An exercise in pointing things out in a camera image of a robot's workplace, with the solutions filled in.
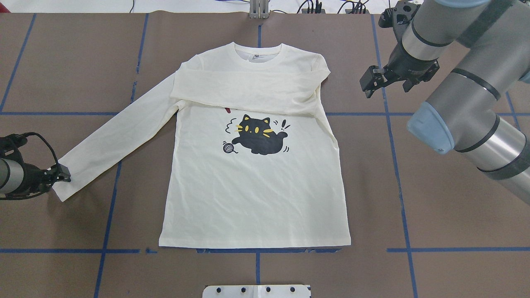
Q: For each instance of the lower orange black adapter box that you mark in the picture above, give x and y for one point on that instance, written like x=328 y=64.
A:
x=357 y=7

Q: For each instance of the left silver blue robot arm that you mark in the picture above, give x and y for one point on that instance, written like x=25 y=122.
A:
x=20 y=180

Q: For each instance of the cream long-sleeve cat shirt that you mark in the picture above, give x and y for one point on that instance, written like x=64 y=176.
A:
x=255 y=163

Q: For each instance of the aluminium frame post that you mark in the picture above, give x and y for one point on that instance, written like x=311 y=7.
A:
x=259 y=9

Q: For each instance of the orange black adapter box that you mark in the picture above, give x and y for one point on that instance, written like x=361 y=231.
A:
x=311 y=7
x=357 y=7

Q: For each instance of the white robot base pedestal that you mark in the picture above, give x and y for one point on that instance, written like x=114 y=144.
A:
x=258 y=291

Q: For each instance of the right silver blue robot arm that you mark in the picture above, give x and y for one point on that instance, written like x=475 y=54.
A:
x=458 y=115

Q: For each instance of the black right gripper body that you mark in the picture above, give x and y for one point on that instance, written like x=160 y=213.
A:
x=405 y=62

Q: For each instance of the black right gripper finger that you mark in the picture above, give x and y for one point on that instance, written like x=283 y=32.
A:
x=373 y=79

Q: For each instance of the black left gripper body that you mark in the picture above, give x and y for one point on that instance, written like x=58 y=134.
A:
x=33 y=176

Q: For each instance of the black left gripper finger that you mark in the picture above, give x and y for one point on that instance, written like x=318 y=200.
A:
x=60 y=173

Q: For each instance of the upper orange black adapter box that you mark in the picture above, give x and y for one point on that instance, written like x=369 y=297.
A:
x=311 y=7

